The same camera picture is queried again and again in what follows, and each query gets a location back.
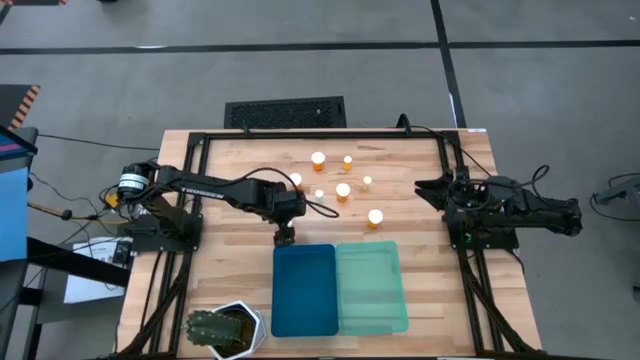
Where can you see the black bench bar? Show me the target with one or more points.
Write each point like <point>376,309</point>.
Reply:
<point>75,265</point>

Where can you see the black metal table frame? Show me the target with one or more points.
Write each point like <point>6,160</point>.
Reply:
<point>325,135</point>

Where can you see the translucent green plastic bin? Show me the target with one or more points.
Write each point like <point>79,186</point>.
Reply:
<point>372,287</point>

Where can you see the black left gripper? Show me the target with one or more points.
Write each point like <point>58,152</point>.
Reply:
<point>290,207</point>

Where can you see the monitor screen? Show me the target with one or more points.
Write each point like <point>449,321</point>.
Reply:
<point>15,145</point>

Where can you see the white hexagonal plant pot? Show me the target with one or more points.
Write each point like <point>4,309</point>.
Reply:
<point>257,325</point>

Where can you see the blue plastic bin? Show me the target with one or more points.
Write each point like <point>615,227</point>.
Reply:
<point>305,290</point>

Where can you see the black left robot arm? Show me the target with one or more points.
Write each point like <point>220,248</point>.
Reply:
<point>210,191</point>

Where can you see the green cactus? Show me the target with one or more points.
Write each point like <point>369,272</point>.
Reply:
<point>215,329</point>

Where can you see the large orange pill bottle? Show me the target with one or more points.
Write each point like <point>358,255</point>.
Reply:
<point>343,190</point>
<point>318,159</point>
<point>296,179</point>
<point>375,216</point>

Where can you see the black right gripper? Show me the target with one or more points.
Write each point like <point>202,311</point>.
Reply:
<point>465,197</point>

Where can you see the black floor vent grate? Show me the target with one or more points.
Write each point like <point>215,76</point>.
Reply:
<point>285,112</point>

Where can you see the white paper sheet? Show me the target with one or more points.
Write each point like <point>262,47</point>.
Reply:
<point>85,292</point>

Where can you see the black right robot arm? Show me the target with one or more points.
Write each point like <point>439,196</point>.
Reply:
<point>545,215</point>

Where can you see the blue panel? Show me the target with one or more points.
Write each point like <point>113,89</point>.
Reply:
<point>12,215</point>

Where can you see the black mat orange striped edge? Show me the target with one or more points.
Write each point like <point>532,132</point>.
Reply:
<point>20,105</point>

